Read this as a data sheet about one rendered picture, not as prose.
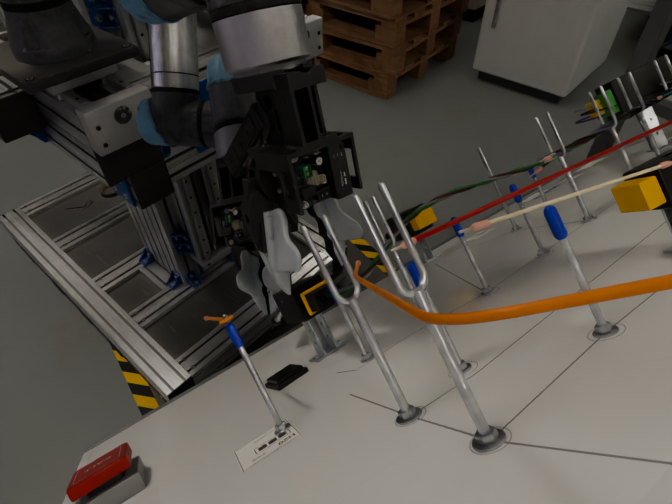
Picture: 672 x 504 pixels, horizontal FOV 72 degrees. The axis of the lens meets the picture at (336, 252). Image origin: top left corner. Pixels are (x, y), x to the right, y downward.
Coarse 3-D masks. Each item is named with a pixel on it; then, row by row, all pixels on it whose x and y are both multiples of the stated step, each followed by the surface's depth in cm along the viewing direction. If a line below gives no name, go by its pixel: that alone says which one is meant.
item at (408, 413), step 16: (336, 240) 29; (320, 256) 29; (352, 272) 29; (336, 288) 29; (352, 304) 29; (368, 336) 29; (384, 368) 29; (400, 400) 29; (400, 416) 30; (416, 416) 29
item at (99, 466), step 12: (108, 456) 42; (120, 456) 40; (84, 468) 42; (96, 468) 40; (108, 468) 39; (120, 468) 40; (72, 480) 40; (84, 480) 38; (96, 480) 39; (108, 480) 39; (72, 492) 38; (84, 492) 38; (96, 492) 39
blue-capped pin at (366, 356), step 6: (336, 300) 44; (342, 306) 44; (342, 312) 45; (348, 318) 45; (348, 324) 45; (354, 330) 45; (354, 336) 45; (360, 342) 45; (360, 348) 45; (366, 354) 45; (372, 354) 45; (366, 360) 44
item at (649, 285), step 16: (368, 288) 22; (608, 288) 9; (624, 288) 9; (640, 288) 9; (656, 288) 9; (400, 304) 15; (528, 304) 10; (544, 304) 10; (560, 304) 10; (576, 304) 9; (432, 320) 12; (448, 320) 11; (464, 320) 11; (480, 320) 11; (496, 320) 10
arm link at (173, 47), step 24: (168, 24) 69; (192, 24) 72; (168, 48) 70; (192, 48) 72; (168, 72) 71; (192, 72) 73; (168, 96) 72; (192, 96) 73; (144, 120) 73; (168, 120) 73; (192, 120) 72; (168, 144) 75; (192, 144) 75
